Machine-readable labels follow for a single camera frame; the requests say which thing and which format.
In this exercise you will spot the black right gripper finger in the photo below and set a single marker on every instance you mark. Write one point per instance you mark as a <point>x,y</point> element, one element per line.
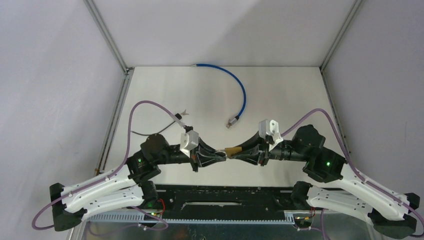
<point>253,159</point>
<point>252,142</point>

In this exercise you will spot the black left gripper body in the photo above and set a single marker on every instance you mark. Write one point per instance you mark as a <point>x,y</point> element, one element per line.
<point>194,159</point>

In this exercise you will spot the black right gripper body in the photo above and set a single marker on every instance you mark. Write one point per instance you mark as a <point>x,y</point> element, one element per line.
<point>264,152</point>

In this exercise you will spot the brass padlock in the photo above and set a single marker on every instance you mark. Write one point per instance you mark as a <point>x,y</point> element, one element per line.
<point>229,152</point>

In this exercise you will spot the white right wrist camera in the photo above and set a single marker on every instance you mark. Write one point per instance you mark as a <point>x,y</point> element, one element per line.
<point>269,131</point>

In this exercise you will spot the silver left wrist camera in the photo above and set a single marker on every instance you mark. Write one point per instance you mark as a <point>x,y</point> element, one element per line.
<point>188,141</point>

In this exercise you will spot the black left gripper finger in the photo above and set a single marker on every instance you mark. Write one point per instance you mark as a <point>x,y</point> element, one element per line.
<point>205,148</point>
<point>209,160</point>

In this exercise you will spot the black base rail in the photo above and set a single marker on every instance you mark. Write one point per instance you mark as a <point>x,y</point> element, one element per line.
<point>222,203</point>

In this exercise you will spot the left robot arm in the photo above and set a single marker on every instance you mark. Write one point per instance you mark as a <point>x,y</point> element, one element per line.
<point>130,185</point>

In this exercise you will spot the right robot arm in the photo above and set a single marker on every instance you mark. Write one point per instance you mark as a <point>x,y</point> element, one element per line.
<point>346,190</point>

